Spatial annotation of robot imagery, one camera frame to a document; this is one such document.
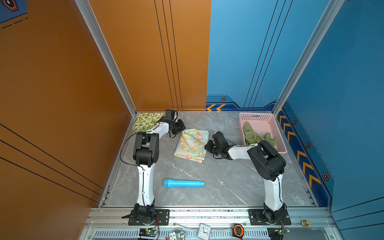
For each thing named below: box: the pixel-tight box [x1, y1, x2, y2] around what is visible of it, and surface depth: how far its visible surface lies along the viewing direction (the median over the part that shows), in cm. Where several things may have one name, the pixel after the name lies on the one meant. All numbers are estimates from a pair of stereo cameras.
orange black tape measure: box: [232, 223, 245, 240], surface depth 69 cm
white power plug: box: [169, 227, 186, 240], surface depth 64 cm
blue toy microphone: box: [163, 178, 205, 188], surface depth 84 cm
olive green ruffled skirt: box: [243, 121, 278, 148], surface depth 98 cm
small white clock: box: [197, 223, 212, 240], surface depth 70 cm
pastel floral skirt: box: [173, 128, 209, 163], surface depth 98 cm
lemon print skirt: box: [132, 112, 166, 132], surface depth 114 cm
